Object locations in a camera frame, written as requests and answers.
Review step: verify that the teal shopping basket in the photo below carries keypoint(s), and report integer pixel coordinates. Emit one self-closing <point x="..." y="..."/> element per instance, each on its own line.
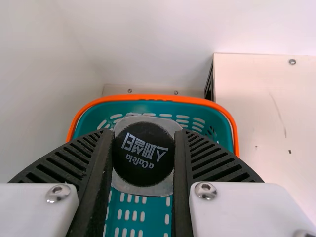
<point x="153" y="108"/>

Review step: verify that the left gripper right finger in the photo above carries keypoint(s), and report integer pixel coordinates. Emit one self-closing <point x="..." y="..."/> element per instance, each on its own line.
<point x="222" y="185"/>

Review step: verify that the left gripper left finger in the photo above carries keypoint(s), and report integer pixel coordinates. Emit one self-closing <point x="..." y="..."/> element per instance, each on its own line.
<point x="61" y="172"/>

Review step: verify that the dark coffee bottle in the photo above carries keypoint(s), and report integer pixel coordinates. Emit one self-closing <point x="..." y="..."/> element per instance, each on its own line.
<point x="144" y="153"/>

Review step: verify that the rectangular tin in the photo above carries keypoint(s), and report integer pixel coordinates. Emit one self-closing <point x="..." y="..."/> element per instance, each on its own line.
<point x="148" y="191"/>

